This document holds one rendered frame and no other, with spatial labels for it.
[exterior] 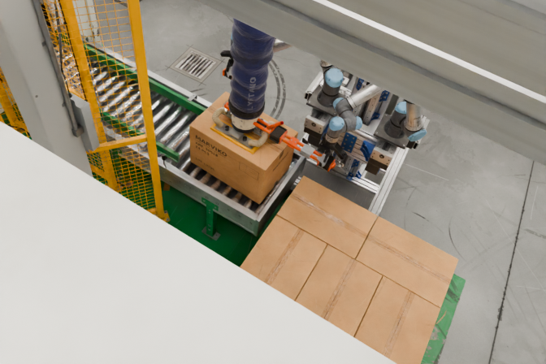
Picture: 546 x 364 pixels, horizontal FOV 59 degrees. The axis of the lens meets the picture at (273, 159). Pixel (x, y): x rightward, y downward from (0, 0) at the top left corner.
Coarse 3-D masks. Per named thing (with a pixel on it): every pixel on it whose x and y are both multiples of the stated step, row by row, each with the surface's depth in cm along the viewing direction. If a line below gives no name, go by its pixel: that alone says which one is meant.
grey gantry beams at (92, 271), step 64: (0, 128) 15; (0, 192) 14; (64, 192) 14; (0, 256) 13; (64, 256) 13; (128, 256) 13; (192, 256) 13; (0, 320) 12; (64, 320) 12; (128, 320) 12; (192, 320) 12; (256, 320) 13; (320, 320) 13
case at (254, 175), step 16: (224, 96) 332; (208, 112) 321; (192, 128) 313; (208, 128) 312; (288, 128) 320; (192, 144) 326; (208, 144) 315; (224, 144) 306; (272, 144) 311; (192, 160) 341; (208, 160) 328; (224, 160) 317; (240, 160) 305; (256, 160) 301; (272, 160) 303; (288, 160) 337; (224, 176) 331; (240, 176) 318; (256, 176) 308; (272, 176) 320; (240, 192) 332; (256, 192) 320
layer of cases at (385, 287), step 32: (320, 192) 342; (288, 224) 323; (320, 224) 326; (352, 224) 329; (384, 224) 332; (256, 256) 306; (288, 256) 309; (320, 256) 313; (352, 256) 314; (384, 256) 317; (416, 256) 320; (448, 256) 323; (288, 288) 296; (320, 288) 298; (352, 288) 300; (384, 288) 303; (416, 288) 306; (352, 320) 288; (384, 320) 291; (416, 320) 293; (384, 352) 279; (416, 352) 281
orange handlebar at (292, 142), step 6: (228, 108) 307; (258, 120) 304; (258, 126) 301; (282, 138) 297; (288, 138) 298; (294, 138) 297; (288, 144) 295; (294, 144) 294; (300, 144) 296; (300, 150) 293; (312, 156) 291; (318, 156) 293; (330, 168) 288
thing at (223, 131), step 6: (222, 120) 316; (216, 126) 311; (222, 126) 312; (228, 126) 310; (216, 132) 311; (222, 132) 309; (228, 138) 307; (234, 138) 307; (240, 138) 308; (246, 138) 305; (252, 138) 309; (240, 144) 306; (246, 144) 305; (246, 150) 305; (252, 150) 303
